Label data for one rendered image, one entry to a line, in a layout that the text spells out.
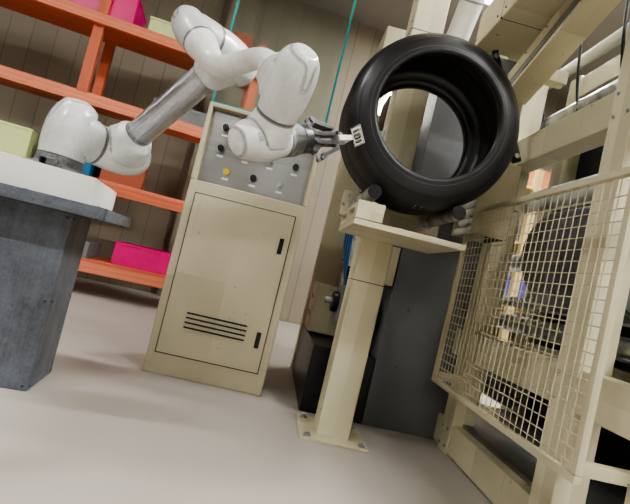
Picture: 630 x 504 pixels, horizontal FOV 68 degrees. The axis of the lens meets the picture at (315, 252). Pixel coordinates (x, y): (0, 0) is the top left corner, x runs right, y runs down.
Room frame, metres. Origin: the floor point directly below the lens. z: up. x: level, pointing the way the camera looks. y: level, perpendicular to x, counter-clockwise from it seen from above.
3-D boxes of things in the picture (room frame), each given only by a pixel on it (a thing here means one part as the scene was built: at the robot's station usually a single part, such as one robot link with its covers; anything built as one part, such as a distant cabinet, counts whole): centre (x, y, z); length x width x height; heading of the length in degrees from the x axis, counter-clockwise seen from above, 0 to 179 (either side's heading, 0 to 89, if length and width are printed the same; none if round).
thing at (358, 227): (1.65, -0.27, 0.80); 0.37 x 0.36 x 0.02; 94
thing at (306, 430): (1.90, -0.23, 0.01); 0.27 x 0.27 x 0.02; 4
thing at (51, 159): (1.66, 0.97, 0.77); 0.22 x 0.18 x 0.06; 8
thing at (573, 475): (1.44, -0.61, 0.65); 0.90 x 0.02 x 0.70; 4
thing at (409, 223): (1.82, -0.25, 0.90); 0.40 x 0.03 x 0.10; 94
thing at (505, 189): (1.89, -0.63, 1.05); 0.20 x 0.15 x 0.30; 4
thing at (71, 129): (1.69, 0.96, 0.91); 0.18 x 0.16 x 0.22; 144
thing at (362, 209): (1.64, -0.13, 0.84); 0.36 x 0.09 x 0.06; 4
